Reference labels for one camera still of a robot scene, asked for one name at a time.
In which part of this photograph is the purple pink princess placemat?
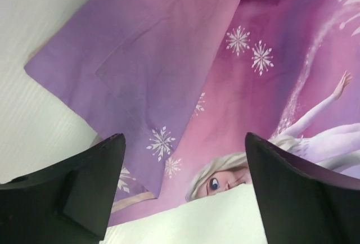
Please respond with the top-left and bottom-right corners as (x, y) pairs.
(25, 0), (359, 226)

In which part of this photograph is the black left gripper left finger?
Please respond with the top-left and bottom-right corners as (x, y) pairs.
(1, 134), (125, 243)

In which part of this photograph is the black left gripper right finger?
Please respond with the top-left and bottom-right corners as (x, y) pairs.
(245, 133), (359, 244)

